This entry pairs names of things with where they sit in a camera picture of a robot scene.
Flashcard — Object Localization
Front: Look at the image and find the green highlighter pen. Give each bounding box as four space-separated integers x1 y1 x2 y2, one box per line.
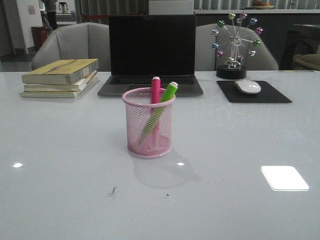
138 81 178 145

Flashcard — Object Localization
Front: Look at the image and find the pink highlighter pen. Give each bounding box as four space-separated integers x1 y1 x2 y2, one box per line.
151 76 161 145

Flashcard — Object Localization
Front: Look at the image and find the pink mesh pen holder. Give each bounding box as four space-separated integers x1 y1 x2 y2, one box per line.
122 87 176 159

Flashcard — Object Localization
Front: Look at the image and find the grey open laptop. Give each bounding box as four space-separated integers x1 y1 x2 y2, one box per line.
97 14 203 97

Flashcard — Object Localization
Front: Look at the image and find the middle white book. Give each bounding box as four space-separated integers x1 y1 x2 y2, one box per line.
24 70 98 92

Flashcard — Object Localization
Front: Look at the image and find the white book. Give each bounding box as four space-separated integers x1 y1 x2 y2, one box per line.
20 77 97 99
24 70 98 92

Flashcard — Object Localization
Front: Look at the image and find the white computer mouse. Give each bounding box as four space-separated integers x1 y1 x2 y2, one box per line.
234 79 261 95

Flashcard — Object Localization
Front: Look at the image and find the right grey armchair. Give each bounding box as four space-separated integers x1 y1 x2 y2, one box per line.
194 23 279 71

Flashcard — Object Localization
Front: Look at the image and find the grey armchair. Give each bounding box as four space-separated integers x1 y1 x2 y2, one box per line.
194 23 279 71
31 22 111 72

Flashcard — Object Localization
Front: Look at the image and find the top yellow book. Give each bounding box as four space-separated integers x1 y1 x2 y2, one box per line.
21 58 99 85

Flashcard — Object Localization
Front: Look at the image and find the left grey armchair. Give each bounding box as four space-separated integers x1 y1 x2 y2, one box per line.
31 22 111 72

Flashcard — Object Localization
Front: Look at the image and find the black mouse pad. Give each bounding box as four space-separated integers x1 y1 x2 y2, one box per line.
217 80 292 104

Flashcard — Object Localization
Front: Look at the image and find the ferris wheel desk toy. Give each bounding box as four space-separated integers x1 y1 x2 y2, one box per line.
211 11 261 80

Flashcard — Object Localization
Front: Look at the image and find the bottom white book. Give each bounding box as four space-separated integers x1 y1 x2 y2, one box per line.
20 77 97 99

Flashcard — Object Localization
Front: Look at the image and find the red trash bin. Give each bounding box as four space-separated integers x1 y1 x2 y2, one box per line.
31 26 48 51

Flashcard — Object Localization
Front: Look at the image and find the fruit bowl on counter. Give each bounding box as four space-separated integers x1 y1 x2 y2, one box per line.
251 0 275 10

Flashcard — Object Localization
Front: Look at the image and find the person standing in background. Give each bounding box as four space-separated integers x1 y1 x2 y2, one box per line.
41 0 57 30

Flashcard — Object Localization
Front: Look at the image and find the olive cushion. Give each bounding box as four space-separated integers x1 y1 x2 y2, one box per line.
293 53 320 71

